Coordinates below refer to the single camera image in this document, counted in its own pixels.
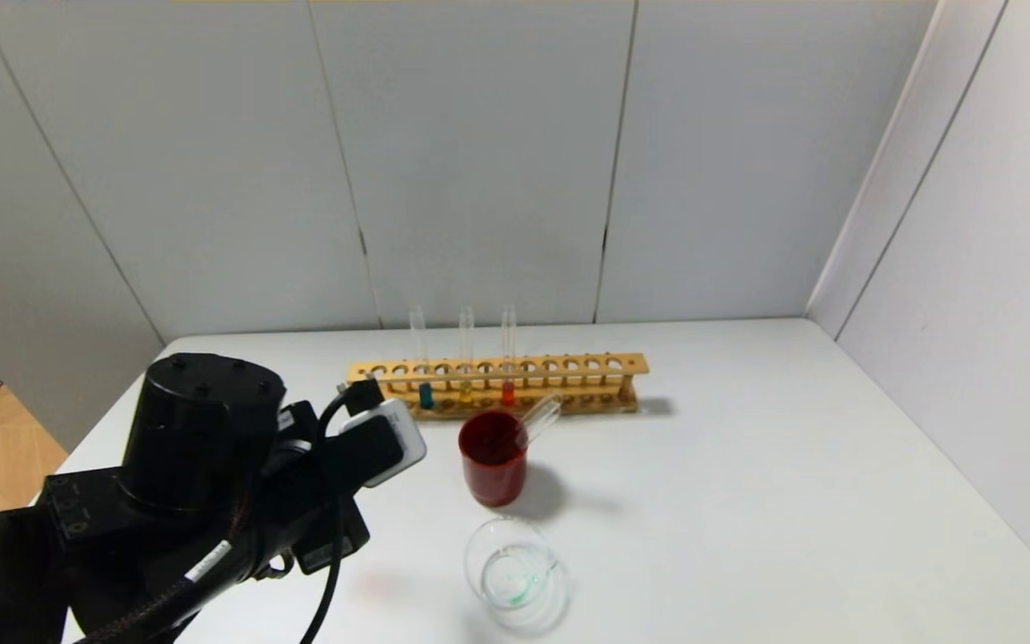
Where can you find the test tube with red pigment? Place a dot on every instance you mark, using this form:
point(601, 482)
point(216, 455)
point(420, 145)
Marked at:
point(508, 394)

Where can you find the empty clear test tube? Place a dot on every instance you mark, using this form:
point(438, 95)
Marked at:
point(540, 419)

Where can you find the test tube with yellow pigment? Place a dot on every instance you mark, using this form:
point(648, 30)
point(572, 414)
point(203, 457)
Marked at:
point(467, 394)

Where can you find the test tube with blue pigment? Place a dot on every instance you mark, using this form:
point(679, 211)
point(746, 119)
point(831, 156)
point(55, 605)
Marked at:
point(426, 398)

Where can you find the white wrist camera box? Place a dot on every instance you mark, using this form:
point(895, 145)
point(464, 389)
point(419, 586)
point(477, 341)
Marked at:
point(408, 447)

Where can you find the red plastic cup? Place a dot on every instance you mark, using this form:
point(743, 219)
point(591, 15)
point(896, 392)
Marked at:
point(493, 474)

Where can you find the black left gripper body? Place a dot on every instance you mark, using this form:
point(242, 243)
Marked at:
point(333, 546)

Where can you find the clear glass beaker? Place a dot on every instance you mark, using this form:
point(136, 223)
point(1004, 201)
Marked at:
point(510, 572)

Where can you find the wooden test tube rack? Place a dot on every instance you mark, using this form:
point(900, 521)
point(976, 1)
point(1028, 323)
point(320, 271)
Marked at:
point(641, 364)

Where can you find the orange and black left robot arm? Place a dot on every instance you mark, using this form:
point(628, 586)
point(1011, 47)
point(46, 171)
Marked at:
point(202, 429)

